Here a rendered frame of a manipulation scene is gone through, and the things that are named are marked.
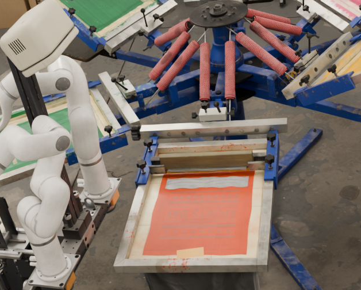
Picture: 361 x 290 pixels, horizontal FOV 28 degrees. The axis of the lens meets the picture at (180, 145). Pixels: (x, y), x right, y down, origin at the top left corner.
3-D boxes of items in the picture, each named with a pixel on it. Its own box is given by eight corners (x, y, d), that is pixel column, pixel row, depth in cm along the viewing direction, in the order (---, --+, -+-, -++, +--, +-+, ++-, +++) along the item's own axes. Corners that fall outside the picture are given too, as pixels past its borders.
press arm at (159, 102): (7, 167, 361) (4, 158, 357) (5, 161, 365) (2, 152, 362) (231, 89, 387) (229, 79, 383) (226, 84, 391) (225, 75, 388)
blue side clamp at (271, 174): (276, 189, 302) (275, 176, 298) (265, 190, 303) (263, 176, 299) (279, 147, 326) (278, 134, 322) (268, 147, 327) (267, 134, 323)
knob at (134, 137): (144, 143, 339) (141, 130, 335) (133, 144, 340) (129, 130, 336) (147, 134, 345) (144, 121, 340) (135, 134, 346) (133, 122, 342)
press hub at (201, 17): (277, 229, 419) (253, 19, 342) (211, 231, 427) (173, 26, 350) (280, 186, 450) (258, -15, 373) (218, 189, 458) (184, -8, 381)
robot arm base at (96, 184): (72, 198, 288) (62, 167, 279) (84, 178, 297) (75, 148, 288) (107, 200, 283) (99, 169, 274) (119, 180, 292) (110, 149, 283)
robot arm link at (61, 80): (74, 65, 262) (80, 83, 250) (34, 103, 266) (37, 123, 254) (41, 37, 253) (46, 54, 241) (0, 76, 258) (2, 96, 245)
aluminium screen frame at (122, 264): (268, 272, 263) (267, 264, 261) (115, 273, 276) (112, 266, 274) (277, 144, 326) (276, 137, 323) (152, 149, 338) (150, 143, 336)
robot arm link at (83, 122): (83, 48, 263) (91, 70, 247) (93, 134, 283) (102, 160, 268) (43, 53, 260) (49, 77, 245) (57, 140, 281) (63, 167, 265)
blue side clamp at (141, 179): (148, 193, 314) (145, 180, 310) (137, 194, 315) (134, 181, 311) (160, 152, 338) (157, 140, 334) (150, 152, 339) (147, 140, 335)
